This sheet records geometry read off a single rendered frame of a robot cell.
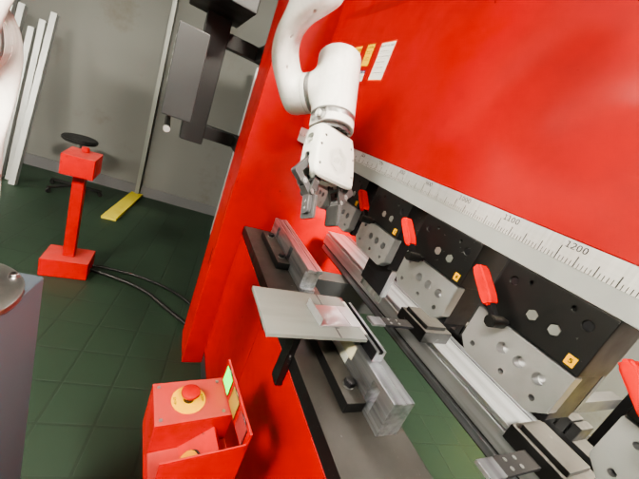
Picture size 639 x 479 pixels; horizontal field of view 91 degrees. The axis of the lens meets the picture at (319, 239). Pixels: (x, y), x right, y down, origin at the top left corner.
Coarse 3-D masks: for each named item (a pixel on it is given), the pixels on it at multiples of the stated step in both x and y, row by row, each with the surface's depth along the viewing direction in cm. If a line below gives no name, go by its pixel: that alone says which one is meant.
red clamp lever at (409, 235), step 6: (402, 222) 65; (408, 222) 65; (402, 228) 65; (408, 228) 64; (408, 234) 64; (414, 234) 64; (408, 240) 63; (414, 240) 63; (408, 246) 63; (414, 246) 63; (408, 252) 62; (414, 252) 62; (408, 258) 61; (414, 258) 61; (420, 258) 62
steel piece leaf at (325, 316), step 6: (312, 306) 79; (318, 306) 82; (324, 306) 84; (330, 306) 85; (336, 306) 86; (312, 312) 78; (318, 312) 76; (324, 312) 81; (330, 312) 82; (336, 312) 83; (318, 318) 76; (324, 318) 78; (330, 318) 79; (336, 318) 80; (342, 318) 81; (324, 324) 76; (330, 324) 77; (336, 324) 78; (342, 324) 79; (348, 324) 80
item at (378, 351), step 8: (352, 312) 89; (360, 320) 85; (368, 328) 82; (368, 336) 78; (360, 344) 80; (368, 344) 77; (376, 344) 78; (368, 352) 76; (376, 352) 74; (384, 352) 75; (376, 360) 75
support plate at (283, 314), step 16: (256, 288) 80; (272, 288) 83; (272, 304) 76; (288, 304) 78; (304, 304) 81; (320, 304) 84; (336, 304) 88; (272, 320) 70; (288, 320) 72; (304, 320) 74; (272, 336) 66; (288, 336) 68; (304, 336) 69; (320, 336) 71; (336, 336) 73; (352, 336) 76
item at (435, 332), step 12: (408, 312) 95; (420, 312) 96; (372, 324) 85; (384, 324) 86; (396, 324) 89; (408, 324) 92; (420, 324) 91; (432, 324) 91; (420, 336) 89; (432, 336) 89; (444, 336) 92
